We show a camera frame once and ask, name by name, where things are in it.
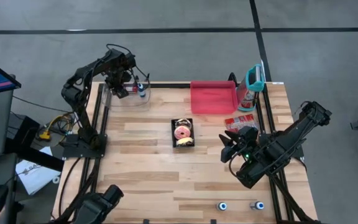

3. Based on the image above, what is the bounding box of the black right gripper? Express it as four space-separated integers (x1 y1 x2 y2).
218 126 260 163

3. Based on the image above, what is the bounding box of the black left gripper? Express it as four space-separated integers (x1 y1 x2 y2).
106 67 133 100

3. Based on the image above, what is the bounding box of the red snack packet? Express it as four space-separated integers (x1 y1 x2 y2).
224 113 259 133

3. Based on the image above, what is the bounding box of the pink frosted donut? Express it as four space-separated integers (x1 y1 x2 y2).
173 126 191 141

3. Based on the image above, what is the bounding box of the black mesh basket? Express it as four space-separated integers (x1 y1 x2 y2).
171 117 196 149

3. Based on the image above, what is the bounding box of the clear plastic bin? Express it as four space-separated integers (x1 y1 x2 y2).
101 81 152 113

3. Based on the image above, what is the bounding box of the red plastic tray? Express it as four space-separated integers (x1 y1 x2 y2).
190 80 239 115

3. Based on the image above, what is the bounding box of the black box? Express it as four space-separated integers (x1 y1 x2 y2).
9 112 40 147

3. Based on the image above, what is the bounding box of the black diagonal beam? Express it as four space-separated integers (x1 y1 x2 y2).
6 138 65 172

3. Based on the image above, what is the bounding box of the white paper sheet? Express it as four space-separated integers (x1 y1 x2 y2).
15 146 62 195

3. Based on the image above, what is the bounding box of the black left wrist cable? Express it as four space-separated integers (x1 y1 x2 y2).
106 43 151 86

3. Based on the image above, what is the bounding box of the black aluminium table frame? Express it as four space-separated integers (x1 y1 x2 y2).
54 81 323 224

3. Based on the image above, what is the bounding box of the teal handled container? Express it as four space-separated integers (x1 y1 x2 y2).
236 63 266 113

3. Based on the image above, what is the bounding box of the black curved cable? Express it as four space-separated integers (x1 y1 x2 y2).
227 72 239 86

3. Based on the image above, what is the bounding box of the thin black cable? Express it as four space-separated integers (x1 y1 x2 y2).
12 95 74 113

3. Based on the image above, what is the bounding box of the yellow cable bundle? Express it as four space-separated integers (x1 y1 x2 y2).
37 113 76 141

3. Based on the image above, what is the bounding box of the black power cable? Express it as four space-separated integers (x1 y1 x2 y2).
58 157 82 218

